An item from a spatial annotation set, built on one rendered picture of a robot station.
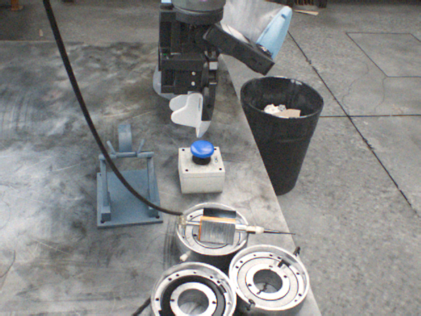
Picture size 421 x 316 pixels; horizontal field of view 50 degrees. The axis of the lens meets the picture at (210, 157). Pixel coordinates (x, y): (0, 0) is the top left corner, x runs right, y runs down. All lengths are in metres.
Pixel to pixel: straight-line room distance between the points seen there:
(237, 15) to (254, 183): 0.33
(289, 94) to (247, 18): 1.13
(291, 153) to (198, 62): 1.26
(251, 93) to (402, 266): 0.90
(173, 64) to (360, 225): 1.49
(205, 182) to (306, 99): 1.28
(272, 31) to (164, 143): 0.30
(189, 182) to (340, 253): 1.18
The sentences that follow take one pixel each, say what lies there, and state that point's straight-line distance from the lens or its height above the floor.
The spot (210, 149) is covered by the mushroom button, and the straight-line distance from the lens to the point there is 0.75.
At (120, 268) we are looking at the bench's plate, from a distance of 0.67.
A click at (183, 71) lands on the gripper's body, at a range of 0.65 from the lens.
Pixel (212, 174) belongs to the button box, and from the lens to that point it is 0.75.
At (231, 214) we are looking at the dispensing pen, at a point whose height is 0.87.
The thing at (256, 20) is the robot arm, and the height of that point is 1.00.
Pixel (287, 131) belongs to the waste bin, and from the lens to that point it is 1.77.
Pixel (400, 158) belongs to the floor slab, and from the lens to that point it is 2.47.
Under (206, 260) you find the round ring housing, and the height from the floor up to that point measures 0.83.
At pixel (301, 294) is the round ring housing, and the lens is 0.63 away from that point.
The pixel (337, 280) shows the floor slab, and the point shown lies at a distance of 1.77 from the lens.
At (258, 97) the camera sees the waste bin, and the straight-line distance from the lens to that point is 2.00.
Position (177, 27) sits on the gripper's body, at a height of 1.08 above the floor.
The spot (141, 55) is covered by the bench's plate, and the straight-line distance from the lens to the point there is 1.22.
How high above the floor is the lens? 1.32
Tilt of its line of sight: 37 degrees down
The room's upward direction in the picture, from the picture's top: 5 degrees clockwise
